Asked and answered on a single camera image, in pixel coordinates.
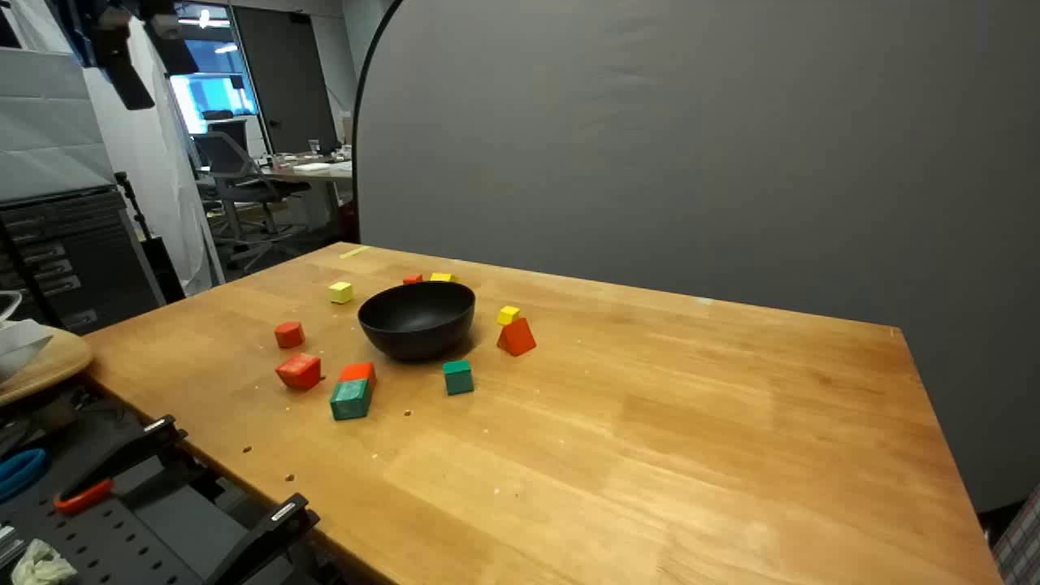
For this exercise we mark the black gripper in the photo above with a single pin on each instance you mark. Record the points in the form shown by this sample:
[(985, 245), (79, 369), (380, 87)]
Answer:
[(123, 60)]

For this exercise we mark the plaid fabric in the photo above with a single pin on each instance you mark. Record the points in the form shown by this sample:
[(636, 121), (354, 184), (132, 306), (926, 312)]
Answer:
[(1023, 541)]

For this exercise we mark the white curtain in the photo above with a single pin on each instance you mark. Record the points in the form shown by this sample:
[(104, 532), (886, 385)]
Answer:
[(163, 184)]

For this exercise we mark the orange wooden block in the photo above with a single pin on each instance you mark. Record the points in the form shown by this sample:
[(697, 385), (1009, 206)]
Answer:
[(519, 338)]

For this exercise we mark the black equipment rack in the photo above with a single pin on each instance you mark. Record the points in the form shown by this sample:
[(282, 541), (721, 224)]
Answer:
[(67, 261)]

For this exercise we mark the black bowl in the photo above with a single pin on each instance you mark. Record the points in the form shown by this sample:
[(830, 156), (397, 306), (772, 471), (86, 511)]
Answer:
[(418, 328)]

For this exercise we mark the black pegboard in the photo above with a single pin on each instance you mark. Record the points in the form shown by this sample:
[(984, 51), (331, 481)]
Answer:
[(163, 541)]

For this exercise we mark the yellow tape strip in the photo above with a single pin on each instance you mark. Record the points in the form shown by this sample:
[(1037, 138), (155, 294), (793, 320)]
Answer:
[(351, 250)]

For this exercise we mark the small red wooden block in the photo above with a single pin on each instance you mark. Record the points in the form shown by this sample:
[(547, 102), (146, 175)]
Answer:
[(412, 276)]

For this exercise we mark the round wooden side table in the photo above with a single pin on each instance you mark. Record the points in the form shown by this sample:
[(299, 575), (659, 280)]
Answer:
[(52, 375)]

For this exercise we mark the white crumpled object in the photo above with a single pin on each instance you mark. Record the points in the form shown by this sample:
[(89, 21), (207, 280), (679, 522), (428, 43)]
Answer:
[(41, 563)]

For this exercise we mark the white cloth bag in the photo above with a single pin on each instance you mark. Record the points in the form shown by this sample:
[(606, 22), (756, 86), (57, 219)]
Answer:
[(22, 343)]

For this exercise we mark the dark door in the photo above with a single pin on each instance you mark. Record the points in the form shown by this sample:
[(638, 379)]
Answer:
[(286, 74)]

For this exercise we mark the grey cabinet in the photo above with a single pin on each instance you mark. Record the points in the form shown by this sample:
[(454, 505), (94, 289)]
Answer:
[(42, 117)]

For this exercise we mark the blue computer monitor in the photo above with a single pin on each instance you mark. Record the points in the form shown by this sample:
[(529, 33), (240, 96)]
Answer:
[(215, 92)]

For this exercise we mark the grey fabric backdrop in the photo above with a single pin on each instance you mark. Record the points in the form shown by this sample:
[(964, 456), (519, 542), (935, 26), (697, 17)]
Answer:
[(703, 141)]

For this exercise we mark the green wooden block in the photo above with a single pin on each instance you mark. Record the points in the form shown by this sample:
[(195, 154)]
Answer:
[(350, 402), (461, 379)]

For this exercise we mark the blue scissors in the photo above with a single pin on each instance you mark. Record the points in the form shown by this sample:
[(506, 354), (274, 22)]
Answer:
[(22, 471)]

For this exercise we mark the black office chair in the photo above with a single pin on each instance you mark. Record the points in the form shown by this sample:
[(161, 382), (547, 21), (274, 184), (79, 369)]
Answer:
[(233, 184)]

